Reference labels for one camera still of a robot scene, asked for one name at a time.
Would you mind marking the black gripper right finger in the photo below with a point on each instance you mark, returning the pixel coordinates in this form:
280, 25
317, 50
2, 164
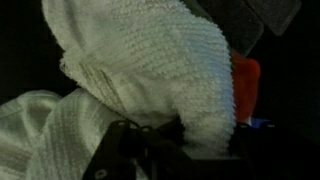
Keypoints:
273, 152

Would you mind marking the orange toy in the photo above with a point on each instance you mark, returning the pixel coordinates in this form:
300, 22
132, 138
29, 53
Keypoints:
246, 74

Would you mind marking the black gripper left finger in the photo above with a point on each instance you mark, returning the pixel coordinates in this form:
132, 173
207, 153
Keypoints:
126, 146

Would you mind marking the white towel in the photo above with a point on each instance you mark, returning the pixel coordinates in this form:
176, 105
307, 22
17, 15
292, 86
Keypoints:
147, 61

